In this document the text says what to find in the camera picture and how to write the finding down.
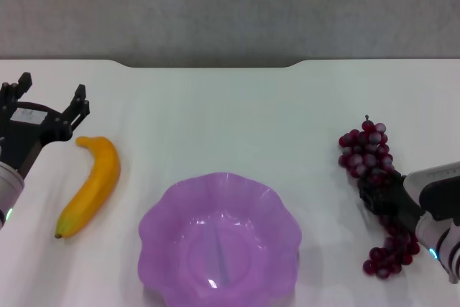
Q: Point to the yellow banana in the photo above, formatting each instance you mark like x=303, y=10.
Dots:
x=95, y=181

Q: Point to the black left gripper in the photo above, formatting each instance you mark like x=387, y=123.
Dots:
x=21, y=134

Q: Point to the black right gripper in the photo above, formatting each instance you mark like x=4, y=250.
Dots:
x=395, y=199

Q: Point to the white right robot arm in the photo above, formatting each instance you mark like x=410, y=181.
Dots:
x=431, y=231

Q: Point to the purple wavy plastic plate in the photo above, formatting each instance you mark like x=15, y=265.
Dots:
x=219, y=242

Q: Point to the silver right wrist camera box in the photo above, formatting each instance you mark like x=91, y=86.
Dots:
x=438, y=192

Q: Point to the dark red grape bunch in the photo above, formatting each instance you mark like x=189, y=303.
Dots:
x=363, y=149

